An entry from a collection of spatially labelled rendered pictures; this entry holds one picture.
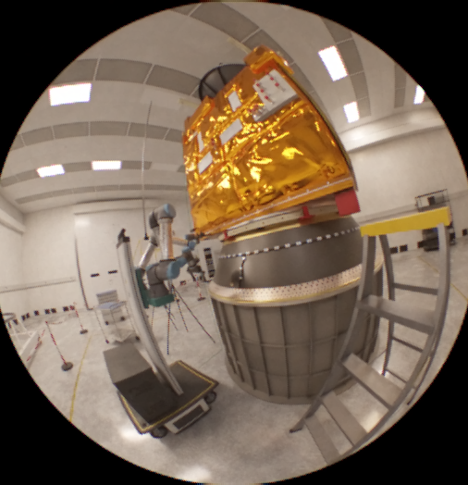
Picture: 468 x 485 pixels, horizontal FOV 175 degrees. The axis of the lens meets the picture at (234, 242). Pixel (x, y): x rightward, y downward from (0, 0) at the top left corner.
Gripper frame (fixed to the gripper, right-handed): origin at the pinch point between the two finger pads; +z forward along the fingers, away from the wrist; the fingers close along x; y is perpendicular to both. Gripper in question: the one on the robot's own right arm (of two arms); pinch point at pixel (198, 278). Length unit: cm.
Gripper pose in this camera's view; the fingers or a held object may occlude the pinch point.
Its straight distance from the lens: 141.4
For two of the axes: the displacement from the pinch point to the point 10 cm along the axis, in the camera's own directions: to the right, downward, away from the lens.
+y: -4.1, 4.5, -7.9
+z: 2.8, 8.9, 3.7
